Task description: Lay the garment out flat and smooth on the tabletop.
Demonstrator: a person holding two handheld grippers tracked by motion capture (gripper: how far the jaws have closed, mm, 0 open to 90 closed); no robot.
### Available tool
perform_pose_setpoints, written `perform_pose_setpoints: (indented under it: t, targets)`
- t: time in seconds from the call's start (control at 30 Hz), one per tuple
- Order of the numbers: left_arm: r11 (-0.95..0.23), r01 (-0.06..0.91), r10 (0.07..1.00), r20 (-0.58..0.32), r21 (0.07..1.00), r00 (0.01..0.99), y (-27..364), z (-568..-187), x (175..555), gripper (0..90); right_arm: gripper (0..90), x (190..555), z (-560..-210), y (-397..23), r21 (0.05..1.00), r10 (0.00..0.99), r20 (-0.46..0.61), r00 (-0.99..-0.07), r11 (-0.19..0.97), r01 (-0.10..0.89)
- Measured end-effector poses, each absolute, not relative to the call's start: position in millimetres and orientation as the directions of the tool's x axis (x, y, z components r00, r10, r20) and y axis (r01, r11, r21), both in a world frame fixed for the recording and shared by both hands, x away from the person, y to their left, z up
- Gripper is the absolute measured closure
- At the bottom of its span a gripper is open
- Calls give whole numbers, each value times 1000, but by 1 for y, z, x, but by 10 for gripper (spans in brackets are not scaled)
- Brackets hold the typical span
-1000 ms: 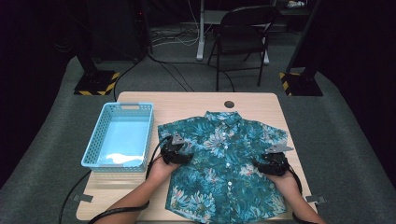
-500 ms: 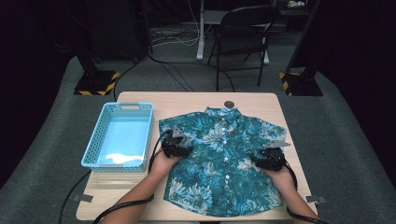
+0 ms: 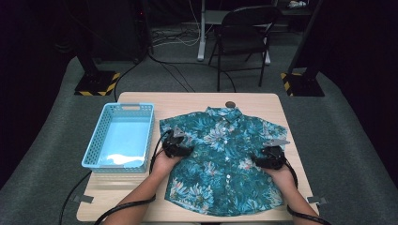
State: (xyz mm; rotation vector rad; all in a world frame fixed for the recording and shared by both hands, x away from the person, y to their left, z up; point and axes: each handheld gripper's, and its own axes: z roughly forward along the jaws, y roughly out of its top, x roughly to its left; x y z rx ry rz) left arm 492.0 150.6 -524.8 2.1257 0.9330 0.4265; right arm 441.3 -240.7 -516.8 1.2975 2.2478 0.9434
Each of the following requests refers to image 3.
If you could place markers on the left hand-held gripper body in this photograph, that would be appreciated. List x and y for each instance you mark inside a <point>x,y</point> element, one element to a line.
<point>173,145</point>

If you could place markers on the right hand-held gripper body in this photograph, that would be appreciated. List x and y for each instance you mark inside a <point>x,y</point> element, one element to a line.
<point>275,156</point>

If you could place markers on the teal floral shirt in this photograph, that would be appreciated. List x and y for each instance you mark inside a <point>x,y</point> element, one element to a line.
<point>223,168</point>

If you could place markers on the person's left hand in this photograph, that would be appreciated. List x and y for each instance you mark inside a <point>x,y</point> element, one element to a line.
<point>164,165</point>

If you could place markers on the person's right hand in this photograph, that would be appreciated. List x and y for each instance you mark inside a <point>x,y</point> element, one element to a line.
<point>283,178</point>

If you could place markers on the light blue plastic basket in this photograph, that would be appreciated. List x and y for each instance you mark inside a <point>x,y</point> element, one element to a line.
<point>125,140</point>

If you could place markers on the grey tape piece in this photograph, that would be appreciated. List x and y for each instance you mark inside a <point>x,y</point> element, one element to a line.
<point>84,198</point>
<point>316,200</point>

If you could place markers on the round dark table grommet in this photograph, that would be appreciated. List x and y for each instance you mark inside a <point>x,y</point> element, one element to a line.
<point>230,103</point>

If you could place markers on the black stand with striped base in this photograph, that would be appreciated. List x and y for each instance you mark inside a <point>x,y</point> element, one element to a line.
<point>95,82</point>
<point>302,84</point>

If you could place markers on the white desk leg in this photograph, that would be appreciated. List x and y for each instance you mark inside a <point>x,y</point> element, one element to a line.
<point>202,37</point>

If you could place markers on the black computer tower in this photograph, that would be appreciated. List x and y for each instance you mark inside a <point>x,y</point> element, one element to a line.
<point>119,28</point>

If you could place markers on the black folding chair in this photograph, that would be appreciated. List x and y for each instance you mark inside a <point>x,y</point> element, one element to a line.
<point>244,28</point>

